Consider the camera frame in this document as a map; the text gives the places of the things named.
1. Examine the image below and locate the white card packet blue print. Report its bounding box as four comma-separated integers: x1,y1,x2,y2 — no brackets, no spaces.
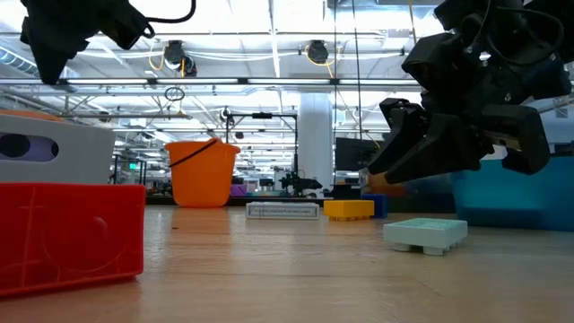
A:
245,201,321,221

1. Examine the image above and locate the blue rounded toy block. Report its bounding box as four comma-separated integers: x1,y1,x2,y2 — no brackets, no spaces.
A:
361,192,389,219

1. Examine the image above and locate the black background rig frame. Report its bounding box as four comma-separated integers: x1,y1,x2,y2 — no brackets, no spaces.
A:
225,111,300,192

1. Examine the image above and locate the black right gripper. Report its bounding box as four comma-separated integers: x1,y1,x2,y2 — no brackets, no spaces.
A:
367,31,573,185

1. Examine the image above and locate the black background camera device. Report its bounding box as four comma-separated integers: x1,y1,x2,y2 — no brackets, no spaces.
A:
277,172,324,193

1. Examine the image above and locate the white building pillar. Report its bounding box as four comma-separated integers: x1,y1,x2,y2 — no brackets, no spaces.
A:
298,92,335,189

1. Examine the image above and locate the purple soft die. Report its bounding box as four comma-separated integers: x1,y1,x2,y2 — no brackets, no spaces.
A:
0,133,59,162

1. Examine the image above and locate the teal plastic bin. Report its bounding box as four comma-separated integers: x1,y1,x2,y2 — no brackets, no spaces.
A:
450,154,574,232

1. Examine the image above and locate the pale cyan brick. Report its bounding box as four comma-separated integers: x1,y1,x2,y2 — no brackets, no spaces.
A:
383,217,469,257

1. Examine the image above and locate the red toy brick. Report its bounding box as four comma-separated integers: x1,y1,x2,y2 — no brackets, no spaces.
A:
0,181,147,300

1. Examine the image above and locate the orange-yellow studded brick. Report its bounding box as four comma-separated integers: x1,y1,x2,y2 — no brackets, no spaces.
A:
323,199,376,222

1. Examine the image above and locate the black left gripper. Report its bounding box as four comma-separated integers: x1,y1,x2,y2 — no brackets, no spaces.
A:
20,0,156,85

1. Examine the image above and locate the light grey plastic bin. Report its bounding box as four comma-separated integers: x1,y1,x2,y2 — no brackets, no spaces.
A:
0,111,117,185

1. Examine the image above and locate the black monitor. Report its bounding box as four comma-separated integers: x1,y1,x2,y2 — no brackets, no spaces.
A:
335,136,382,172

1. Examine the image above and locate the orange plastic bucket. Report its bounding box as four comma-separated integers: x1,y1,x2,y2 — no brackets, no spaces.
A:
164,137,242,208

